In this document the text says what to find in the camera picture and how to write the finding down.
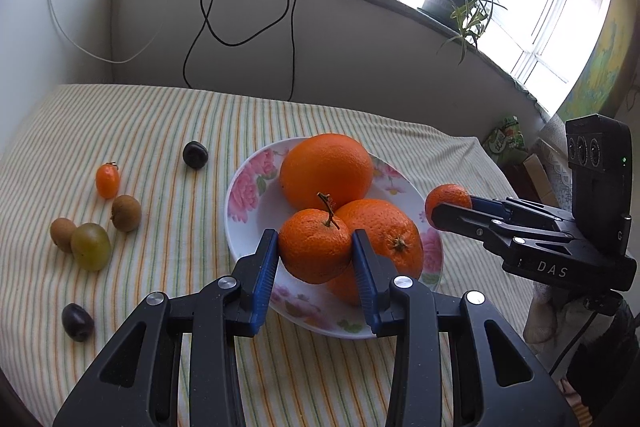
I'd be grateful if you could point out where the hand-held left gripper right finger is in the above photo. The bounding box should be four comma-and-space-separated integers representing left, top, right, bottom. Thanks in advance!
351, 229, 581, 427

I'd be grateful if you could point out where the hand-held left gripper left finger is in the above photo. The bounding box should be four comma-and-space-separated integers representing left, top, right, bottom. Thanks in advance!
52, 228, 280, 427

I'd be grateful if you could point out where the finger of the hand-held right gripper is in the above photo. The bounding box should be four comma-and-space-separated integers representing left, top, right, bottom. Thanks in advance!
471, 196, 572, 229
431, 202, 576, 259

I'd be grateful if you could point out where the small tangerine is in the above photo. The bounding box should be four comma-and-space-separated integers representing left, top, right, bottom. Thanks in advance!
425, 183, 472, 228

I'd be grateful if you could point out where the large rough-skinned orange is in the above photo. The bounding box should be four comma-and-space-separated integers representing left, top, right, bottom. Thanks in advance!
325, 198, 425, 308

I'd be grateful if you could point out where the tangerine with stem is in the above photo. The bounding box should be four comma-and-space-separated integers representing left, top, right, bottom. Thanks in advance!
278, 193, 353, 285

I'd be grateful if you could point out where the floral white plate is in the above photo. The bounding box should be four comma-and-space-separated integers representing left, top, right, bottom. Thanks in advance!
224, 138, 445, 340

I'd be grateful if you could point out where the large smooth orange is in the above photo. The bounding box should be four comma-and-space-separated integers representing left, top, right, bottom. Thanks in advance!
279, 133, 375, 212

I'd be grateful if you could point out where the dark plum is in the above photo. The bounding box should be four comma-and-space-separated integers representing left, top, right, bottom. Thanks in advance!
182, 141, 209, 169

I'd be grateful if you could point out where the brown kiwi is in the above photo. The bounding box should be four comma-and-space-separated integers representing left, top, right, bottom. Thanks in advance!
49, 217, 77, 254
110, 195, 142, 233

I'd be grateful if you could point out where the green grape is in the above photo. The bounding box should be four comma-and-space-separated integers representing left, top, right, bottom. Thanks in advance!
70, 222, 112, 272

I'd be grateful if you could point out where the orange cherry tomato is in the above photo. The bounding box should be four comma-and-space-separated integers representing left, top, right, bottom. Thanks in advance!
95, 162, 121, 200

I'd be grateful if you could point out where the person's right forearm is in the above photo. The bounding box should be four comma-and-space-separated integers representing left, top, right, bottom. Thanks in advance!
522, 279, 626, 358

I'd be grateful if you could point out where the white lace cloth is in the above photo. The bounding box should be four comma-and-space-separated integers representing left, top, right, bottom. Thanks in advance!
537, 112, 576, 218

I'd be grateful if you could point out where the brown cardboard box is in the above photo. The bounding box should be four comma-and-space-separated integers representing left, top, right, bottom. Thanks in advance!
520, 154, 558, 208

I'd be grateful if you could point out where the green package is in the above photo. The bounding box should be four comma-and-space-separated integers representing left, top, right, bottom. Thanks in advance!
482, 116, 528, 165

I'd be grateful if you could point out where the wall map poster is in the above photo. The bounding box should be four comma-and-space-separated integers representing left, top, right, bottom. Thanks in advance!
555, 0, 636, 122

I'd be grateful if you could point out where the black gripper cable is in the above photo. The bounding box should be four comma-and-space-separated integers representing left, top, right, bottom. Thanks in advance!
547, 307, 601, 375

